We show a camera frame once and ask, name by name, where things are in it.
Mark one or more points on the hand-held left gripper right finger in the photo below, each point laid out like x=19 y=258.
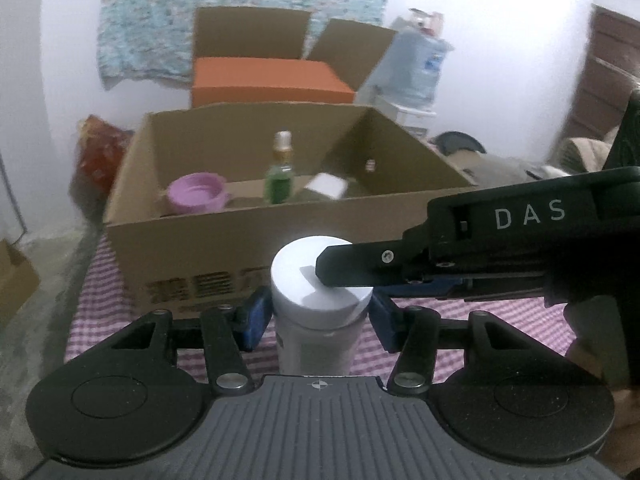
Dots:
x=382 y=321

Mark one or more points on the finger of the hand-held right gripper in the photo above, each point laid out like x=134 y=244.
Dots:
x=425 y=287
x=360 y=265

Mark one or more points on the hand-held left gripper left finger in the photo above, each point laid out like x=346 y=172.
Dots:
x=255 y=316

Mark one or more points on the white plastic bottle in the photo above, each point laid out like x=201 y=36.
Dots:
x=295 y=280

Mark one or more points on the white power adapter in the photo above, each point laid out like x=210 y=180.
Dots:
x=327 y=185

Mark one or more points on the large cardboard box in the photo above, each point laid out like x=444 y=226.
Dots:
x=175 y=240

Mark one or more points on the green dropper bottle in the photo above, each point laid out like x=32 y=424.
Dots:
x=279 y=185

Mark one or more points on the pink plastic lid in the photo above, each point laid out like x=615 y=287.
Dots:
x=197 y=195

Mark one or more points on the person's right forearm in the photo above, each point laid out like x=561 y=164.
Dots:
x=625 y=430

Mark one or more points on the person's right hand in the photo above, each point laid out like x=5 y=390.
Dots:
x=580 y=330

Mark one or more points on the brown cardboard piece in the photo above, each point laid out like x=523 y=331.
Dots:
x=465 y=165

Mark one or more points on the black curved object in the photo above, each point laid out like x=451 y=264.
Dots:
x=457 y=141

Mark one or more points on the purple checkered tablecloth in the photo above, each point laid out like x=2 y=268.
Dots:
x=100 y=310

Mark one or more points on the brown wooden furniture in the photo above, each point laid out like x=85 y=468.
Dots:
x=605 y=60

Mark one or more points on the blue water jug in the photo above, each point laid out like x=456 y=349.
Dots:
x=410 y=70

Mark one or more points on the red patterned bag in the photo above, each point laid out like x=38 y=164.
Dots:
x=100 y=155

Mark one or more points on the pale pink small object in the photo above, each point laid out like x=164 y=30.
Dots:
x=425 y=20

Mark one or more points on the small cardboard box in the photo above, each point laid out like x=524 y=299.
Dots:
x=17 y=280

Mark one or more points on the cardboard box with flaps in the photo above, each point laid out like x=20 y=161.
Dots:
x=245 y=30

